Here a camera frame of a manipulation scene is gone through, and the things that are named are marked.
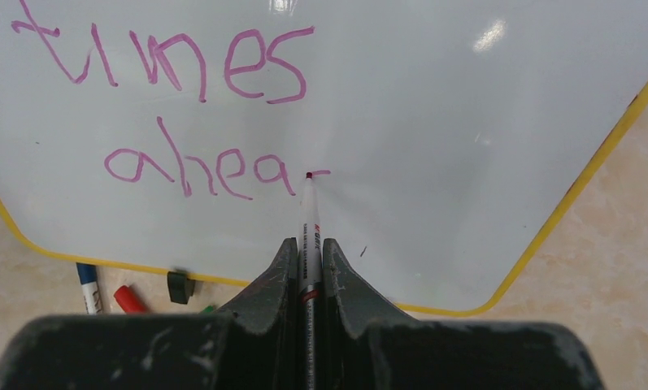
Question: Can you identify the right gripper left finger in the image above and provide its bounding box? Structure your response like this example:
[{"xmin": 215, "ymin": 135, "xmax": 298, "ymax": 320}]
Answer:
[{"xmin": 215, "ymin": 238, "xmax": 298, "ymax": 389}]

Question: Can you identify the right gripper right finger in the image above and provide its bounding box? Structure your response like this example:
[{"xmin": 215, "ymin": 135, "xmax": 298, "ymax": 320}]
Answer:
[{"xmin": 322, "ymin": 238, "xmax": 415, "ymax": 389}]

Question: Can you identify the purple whiteboard marker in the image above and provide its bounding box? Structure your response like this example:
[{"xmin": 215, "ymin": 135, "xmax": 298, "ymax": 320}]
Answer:
[{"xmin": 298, "ymin": 171, "xmax": 323, "ymax": 389}]

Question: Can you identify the yellow framed whiteboard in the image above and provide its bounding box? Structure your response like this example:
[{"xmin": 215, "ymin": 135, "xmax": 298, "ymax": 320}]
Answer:
[{"xmin": 0, "ymin": 1, "xmax": 648, "ymax": 312}]

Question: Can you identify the red whiteboard marker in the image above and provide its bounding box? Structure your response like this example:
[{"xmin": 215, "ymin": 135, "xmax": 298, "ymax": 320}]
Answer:
[{"xmin": 113, "ymin": 285, "xmax": 149, "ymax": 314}]

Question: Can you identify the blue whiteboard marker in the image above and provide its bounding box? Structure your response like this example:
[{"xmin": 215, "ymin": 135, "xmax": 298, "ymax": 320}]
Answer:
[{"xmin": 76, "ymin": 262, "xmax": 103, "ymax": 315}]

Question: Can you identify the whiteboard wire stand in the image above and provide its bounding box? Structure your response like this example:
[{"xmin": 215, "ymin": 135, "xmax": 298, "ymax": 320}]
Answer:
[{"xmin": 167, "ymin": 270, "xmax": 196, "ymax": 305}]

